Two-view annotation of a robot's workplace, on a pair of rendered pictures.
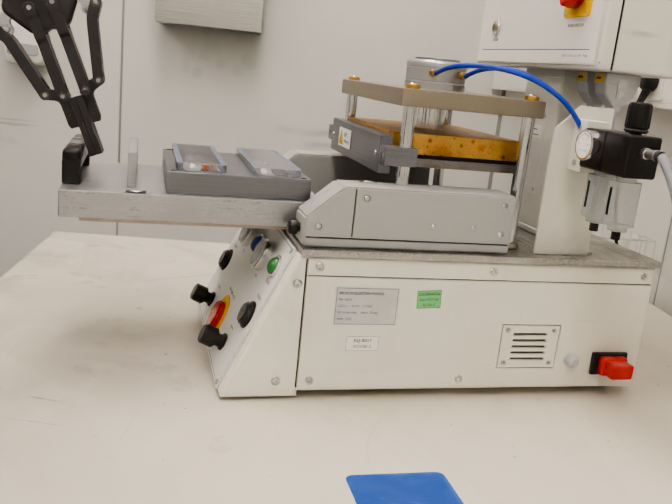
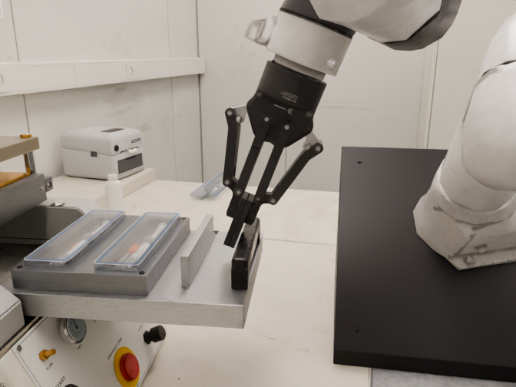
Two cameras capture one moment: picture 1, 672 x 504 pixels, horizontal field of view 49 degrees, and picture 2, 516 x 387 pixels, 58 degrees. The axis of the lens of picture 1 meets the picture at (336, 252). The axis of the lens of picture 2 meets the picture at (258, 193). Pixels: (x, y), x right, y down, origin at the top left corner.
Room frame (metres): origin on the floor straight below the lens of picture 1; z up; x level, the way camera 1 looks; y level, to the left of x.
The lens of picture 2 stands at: (1.40, 0.54, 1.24)
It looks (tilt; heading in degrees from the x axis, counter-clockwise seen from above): 17 degrees down; 202
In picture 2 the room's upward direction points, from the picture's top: straight up
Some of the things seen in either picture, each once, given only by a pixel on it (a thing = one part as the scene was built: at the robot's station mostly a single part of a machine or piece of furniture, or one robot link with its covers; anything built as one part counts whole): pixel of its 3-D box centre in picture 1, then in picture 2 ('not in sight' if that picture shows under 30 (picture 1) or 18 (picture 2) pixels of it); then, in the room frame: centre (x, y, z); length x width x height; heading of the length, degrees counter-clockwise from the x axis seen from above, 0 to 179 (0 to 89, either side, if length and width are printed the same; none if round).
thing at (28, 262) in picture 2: (265, 166); (81, 239); (0.94, 0.10, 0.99); 0.18 x 0.06 x 0.02; 15
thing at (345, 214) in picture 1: (400, 216); (43, 220); (0.84, -0.07, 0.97); 0.26 x 0.05 x 0.07; 105
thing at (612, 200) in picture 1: (609, 168); not in sight; (0.82, -0.29, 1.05); 0.15 x 0.05 x 0.15; 15
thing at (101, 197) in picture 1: (192, 179); (147, 257); (0.92, 0.19, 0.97); 0.30 x 0.22 x 0.08; 105
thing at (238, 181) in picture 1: (231, 172); (113, 247); (0.93, 0.14, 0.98); 0.20 x 0.17 x 0.03; 15
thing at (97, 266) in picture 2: (196, 162); (143, 242); (0.92, 0.18, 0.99); 0.18 x 0.06 x 0.02; 15
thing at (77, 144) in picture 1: (77, 157); (247, 249); (0.88, 0.32, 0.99); 0.15 x 0.02 x 0.04; 15
